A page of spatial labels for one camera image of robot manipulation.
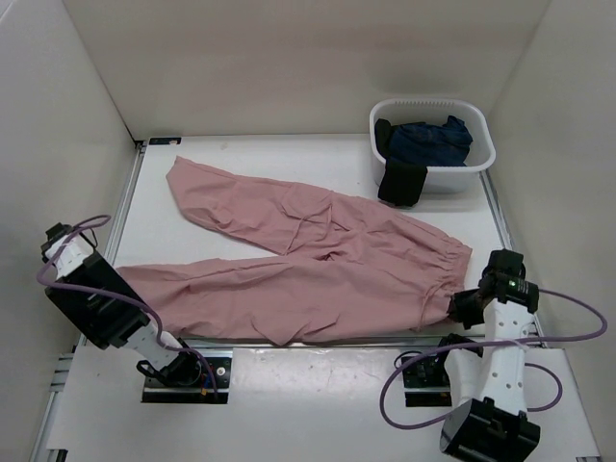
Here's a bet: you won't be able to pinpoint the black garment over basket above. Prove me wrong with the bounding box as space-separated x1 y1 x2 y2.
374 118 427 207

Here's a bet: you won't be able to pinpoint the aluminium table frame rail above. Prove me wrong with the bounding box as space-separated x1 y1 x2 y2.
28 139 603 462

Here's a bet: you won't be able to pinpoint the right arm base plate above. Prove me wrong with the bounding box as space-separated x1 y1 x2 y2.
402 355 451 408

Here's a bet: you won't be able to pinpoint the dark blue trousers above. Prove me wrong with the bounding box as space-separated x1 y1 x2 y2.
397 115 474 167

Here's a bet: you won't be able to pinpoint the pink trousers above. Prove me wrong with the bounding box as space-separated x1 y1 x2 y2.
119 158 472 346

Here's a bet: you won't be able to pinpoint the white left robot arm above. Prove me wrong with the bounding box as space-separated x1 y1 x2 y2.
37 222 207 387

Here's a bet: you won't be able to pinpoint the white plastic basket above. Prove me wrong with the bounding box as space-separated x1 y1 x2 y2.
369 97 496 193

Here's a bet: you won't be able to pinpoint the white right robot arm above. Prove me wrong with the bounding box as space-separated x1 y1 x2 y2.
432 249 541 461

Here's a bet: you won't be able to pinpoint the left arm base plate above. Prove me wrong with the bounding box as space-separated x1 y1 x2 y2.
136 350 233 405

